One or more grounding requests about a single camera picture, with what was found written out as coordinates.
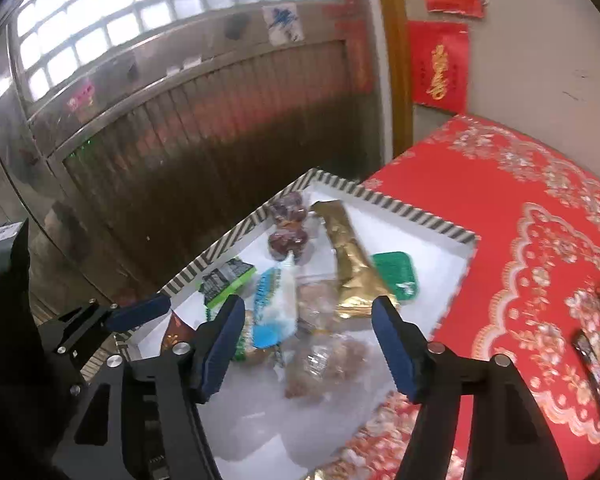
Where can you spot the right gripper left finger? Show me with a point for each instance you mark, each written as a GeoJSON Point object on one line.
{"type": "Point", "coordinates": [139, 419]}

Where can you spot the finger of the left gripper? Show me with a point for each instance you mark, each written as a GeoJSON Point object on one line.
{"type": "Point", "coordinates": [71, 340]}

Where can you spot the black long snack bar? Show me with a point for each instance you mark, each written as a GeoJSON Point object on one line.
{"type": "Point", "coordinates": [588, 358]}

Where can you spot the green peanut snack bag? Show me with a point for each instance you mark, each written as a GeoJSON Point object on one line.
{"type": "Point", "coordinates": [246, 352]}

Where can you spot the green black snack packet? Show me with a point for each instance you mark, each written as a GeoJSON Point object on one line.
{"type": "Point", "coordinates": [225, 281]}

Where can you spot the blue white snack packet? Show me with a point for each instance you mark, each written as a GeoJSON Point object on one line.
{"type": "Point", "coordinates": [275, 308]}

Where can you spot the clear bag of nuts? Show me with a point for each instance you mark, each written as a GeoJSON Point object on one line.
{"type": "Point", "coordinates": [325, 358]}

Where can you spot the green lidded plastic container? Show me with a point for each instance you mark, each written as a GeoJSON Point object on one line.
{"type": "Point", "coordinates": [398, 272]}

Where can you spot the gold foil snack packet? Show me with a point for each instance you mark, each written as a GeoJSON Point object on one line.
{"type": "Point", "coordinates": [359, 282]}

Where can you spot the bag of red dates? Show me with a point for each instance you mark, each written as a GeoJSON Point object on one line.
{"type": "Point", "coordinates": [289, 237]}

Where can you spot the red gold snack packet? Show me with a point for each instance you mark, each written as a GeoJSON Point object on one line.
{"type": "Point", "coordinates": [176, 332]}

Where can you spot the striped white cardboard box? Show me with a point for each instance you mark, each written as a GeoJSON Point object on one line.
{"type": "Point", "coordinates": [359, 431]}

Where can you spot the red floral tablecloth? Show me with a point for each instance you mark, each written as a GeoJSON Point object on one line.
{"type": "Point", "coordinates": [532, 285]}

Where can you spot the blue flower sticker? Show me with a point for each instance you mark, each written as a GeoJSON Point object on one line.
{"type": "Point", "coordinates": [283, 24]}

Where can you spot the lower red wall banner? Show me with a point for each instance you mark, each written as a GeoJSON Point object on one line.
{"type": "Point", "coordinates": [439, 64]}

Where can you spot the wooden door frame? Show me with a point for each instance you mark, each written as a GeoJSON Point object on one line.
{"type": "Point", "coordinates": [394, 19]}

